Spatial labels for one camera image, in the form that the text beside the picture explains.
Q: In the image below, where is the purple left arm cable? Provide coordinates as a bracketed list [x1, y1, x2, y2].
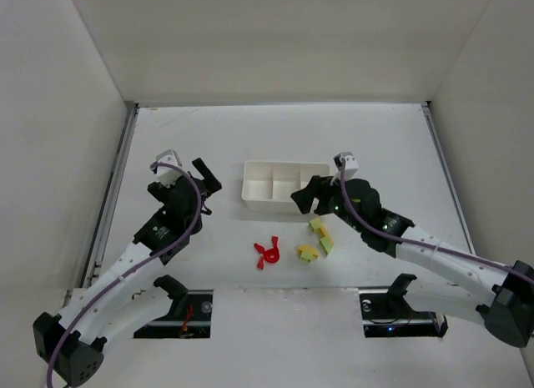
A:
[45, 162, 204, 388]

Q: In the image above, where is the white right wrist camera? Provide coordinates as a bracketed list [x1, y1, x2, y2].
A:
[333, 152, 359, 181]

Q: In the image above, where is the red lego wing piece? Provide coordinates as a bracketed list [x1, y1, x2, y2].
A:
[254, 236, 280, 270]

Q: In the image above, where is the round yellow lego brick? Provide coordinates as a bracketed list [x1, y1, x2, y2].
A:
[297, 244, 320, 262]

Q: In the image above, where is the small green lego brick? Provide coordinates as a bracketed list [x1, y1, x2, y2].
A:
[300, 253, 315, 263]

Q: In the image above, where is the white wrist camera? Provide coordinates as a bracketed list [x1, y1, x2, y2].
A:
[333, 152, 359, 181]
[150, 149, 182, 188]

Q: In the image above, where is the long yellow lego brick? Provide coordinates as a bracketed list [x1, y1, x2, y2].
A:
[309, 218, 333, 242]

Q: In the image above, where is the aluminium rail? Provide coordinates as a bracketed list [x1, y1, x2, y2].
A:
[421, 101, 476, 254]
[76, 101, 139, 288]

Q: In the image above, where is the white three-compartment tray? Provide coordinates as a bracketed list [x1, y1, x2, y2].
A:
[241, 160, 330, 214]

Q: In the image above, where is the left aluminium rail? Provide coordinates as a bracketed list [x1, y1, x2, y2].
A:
[76, 101, 139, 288]

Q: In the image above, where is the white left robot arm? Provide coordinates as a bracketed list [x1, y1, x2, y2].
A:
[33, 151, 222, 387]

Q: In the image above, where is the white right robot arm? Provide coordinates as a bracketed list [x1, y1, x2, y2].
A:
[290, 176, 533, 348]

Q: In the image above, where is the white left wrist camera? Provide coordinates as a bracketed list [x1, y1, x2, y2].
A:
[150, 149, 182, 188]

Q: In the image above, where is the right aluminium rail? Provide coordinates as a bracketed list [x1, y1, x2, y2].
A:
[421, 101, 476, 254]

